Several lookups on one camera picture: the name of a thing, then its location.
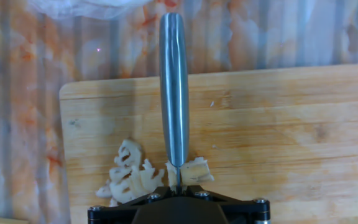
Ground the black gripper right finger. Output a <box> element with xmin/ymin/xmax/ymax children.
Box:
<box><xmin>178</xmin><ymin>184</ymin><xmax>272</xmax><ymax>224</ymax></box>

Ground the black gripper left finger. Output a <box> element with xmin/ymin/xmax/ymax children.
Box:
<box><xmin>87</xmin><ymin>185</ymin><xmax>180</xmax><ymax>224</ymax></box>

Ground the small lotus slice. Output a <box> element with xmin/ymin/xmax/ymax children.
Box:
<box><xmin>108</xmin><ymin>182</ymin><xmax>137</xmax><ymax>203</ymax></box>
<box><xmin>95</xmin><ymin>179</ymin><xmax>113</xmax><ymax>199</ymax></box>

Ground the lotus root piece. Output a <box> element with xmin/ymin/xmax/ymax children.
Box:
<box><xmin>165</xmin><ymin>156</ymin><xmax>215</xmax><ymax>191</ymax></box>

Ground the steel cleaver knife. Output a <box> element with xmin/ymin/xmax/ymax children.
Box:
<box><xmin>158</xmin><ymin>12</ymin><xmax>190</xmax><ymax>192</ymax></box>

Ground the bamboo cutting board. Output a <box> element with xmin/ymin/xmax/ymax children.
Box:
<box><xmin>58</xmin><ymin>63</ymin><xmax>358</xmax><ymax>224</ymax></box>

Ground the wooden peg rack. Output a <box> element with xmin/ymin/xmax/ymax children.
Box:
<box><xmin>0</xmin><ymin>214</ymin><xmax>30</xmax><ymax>224</ymax></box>

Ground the marble pattern plastic sheet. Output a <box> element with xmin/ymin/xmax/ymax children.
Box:
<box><xmin>0</xmin><ymin>0</ymin><xmax>358</xmax><ymax>224</ymax></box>

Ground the clear plastic bag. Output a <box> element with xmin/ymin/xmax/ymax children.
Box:
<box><xmin>25</xmin><ymin>0</ymin><xmax>154</xmax><ymax>21</ymax></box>

